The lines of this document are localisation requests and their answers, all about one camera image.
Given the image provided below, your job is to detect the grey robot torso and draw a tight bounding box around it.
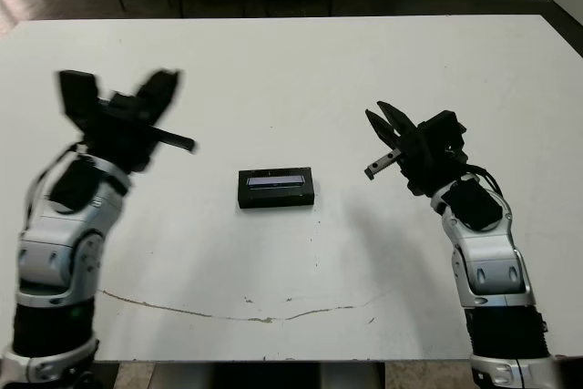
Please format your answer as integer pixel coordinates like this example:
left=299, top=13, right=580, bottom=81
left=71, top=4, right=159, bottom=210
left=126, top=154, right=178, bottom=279
left=149, top=361, right=388, bottom=389

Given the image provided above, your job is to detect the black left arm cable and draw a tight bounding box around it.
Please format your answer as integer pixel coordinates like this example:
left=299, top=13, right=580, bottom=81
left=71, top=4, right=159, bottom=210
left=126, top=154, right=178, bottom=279
left=25, top=142, right=83, bottom=230

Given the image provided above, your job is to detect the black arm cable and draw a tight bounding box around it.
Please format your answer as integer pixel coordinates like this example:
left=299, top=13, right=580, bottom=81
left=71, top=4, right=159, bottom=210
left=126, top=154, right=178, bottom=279
left=466, top=163, right=502, bottom=199
left=25, top=142, right=83, bottom=230

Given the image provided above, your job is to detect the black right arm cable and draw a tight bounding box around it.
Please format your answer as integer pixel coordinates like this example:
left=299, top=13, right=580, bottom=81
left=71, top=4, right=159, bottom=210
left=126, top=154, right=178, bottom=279
left=466, top=163, right=502, bottom=199

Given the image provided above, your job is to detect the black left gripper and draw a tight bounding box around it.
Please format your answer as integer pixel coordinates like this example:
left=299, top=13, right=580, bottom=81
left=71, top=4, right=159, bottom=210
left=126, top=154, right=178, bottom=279
left=84, top=69, right=198, bottom=175

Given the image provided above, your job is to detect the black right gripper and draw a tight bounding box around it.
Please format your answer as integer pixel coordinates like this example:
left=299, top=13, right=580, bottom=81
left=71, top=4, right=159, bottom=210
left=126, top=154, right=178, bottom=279
left=363, top=100, right=468, bottom=197

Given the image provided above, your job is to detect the black box lid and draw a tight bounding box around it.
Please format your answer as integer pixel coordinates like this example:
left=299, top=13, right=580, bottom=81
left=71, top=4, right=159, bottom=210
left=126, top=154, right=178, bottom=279
left=237, top=165, right=316, bottom=211

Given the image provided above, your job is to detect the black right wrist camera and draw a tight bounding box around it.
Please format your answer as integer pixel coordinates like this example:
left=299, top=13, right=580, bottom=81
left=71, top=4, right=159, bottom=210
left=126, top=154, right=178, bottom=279
left=423, top=109, right=468, bottom=158

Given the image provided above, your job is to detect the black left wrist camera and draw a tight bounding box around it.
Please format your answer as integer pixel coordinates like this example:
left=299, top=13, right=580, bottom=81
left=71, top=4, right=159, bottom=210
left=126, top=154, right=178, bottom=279
left=55, top=69, right=102, bottom=124

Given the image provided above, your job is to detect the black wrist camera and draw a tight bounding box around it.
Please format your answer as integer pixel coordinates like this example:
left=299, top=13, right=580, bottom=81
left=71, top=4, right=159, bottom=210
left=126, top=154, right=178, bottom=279
left=423, top=109, right=468, bottom=158
left=55, top=69, right=102, bottom=124

